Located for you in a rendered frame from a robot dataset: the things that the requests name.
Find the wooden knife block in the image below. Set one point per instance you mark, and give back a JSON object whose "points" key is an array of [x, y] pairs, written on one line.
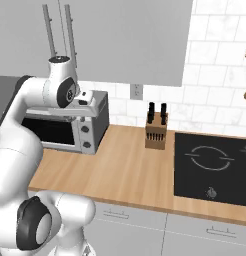
{"points": [[156, 128]]}

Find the grey microwave knob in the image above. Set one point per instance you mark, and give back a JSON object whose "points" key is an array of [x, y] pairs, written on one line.
{"points": [[85, 128], [86, 144]]}

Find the grey wall cupboard door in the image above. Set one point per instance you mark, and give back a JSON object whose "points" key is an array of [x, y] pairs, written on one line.
{"points": [[21, 33], [135, 40]]}

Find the black microwave door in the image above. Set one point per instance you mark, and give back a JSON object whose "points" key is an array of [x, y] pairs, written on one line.
{"points": [[51, 131]]}

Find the grey drawer front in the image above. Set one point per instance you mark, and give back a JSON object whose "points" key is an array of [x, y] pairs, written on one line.
{"points": [[145, 216], [195, 226]]}

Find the grey microwave oven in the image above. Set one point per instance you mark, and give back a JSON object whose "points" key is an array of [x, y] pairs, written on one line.
{"points": [[98, 123]]}

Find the grey wall socket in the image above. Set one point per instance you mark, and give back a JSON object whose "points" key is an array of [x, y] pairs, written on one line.
{"points": [[136, 91]]}

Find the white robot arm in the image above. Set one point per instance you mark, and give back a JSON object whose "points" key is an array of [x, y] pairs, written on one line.
{"points": [[15, 160]]}

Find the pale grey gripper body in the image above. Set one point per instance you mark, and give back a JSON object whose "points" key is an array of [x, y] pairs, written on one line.
{"points": [[61, 111]]}

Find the grey base cupboard door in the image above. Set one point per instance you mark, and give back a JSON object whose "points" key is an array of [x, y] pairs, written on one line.
{"points": [[128, 241], [201, 248]]}

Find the black hob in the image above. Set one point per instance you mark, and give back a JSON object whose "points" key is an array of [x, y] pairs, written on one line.
{"points": [[211, 166]]}

